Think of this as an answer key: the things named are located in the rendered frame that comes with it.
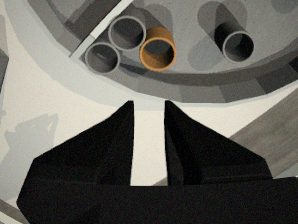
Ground bronze bushing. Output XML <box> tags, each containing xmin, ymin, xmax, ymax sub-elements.
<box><xmin>139</xmin><ymin>27</ymin><xmax>177</xmax><ymax>71</ymax></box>

